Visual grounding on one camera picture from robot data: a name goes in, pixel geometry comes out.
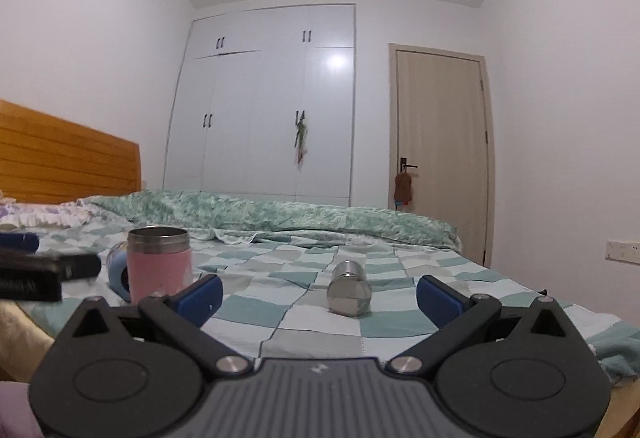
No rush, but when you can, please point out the stainless steel cup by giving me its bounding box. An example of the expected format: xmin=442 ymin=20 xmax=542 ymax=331
xmin=326 ymin=261 xmax=372 ymax=317

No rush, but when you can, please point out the wooden headboard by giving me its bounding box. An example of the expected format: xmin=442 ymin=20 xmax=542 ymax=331
xmin=0 ymin=98 xmax=142 ymax=205

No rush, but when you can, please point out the pink cup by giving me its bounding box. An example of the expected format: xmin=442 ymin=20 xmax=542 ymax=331
xmin=127 ymin=226 xmax=194 ymax=305

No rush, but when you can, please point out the green floral quilt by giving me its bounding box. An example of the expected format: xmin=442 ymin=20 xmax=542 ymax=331
xmin=82 ymin=190 xmax=464 ymax=249

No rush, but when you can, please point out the green hanging ornament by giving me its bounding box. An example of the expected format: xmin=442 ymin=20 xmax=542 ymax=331
xmin=292 ymin=110 xmax=310 ymax=167

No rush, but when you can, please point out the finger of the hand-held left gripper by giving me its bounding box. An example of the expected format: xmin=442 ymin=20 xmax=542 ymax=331
xmin=0 ymin=250 xmax=101 ymax=281
xmin=0 ymin=232 xmax=40 ymax=252

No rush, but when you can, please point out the yellow cloth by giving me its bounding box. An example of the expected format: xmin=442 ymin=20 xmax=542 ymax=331
xmin=0 ymin=300 xmax=57 ymax=384

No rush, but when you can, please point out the white wardrobe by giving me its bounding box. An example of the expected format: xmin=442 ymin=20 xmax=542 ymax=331
xmin=162 ymin=4 xmax=357 ymax=208

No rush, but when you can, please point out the beige wooden door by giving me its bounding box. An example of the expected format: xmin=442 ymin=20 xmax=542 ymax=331
xmin=388 ymin=43 xmax=496 ymax=269

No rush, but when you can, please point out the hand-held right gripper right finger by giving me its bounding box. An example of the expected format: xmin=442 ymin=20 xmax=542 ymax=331
xmin=387 ymin=275 xmax=581 ymax=375

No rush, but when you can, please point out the ruffled pillow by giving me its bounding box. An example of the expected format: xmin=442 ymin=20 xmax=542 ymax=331
xmin=0 ymin=197 xmax=97 ymax=229

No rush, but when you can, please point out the checked bedsheet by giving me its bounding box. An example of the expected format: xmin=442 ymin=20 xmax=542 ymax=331
xmin=0 ymin=213 xmax=640 ymax=386

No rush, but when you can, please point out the white wall socket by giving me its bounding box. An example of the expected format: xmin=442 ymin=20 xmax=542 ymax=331
xmin=604 ymin=240 xmax=640 ymax=264

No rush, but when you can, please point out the purple cloth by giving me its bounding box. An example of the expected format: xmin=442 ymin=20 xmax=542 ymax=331
xmin=0 ymin=381 xmax=47 ymax=438

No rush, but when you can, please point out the brown hanging pouch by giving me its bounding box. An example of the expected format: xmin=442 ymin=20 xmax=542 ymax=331
xmin=393 ymin=170 xmax=415 ymax=209

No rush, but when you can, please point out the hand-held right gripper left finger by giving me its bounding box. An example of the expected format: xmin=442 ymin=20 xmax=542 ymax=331
xmin=60 ymin=274 xmax=253 ymax=376

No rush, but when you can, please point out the blue cup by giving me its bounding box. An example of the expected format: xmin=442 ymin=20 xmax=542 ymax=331
xmin=107 ymin=241 xmax=132 ymax=299

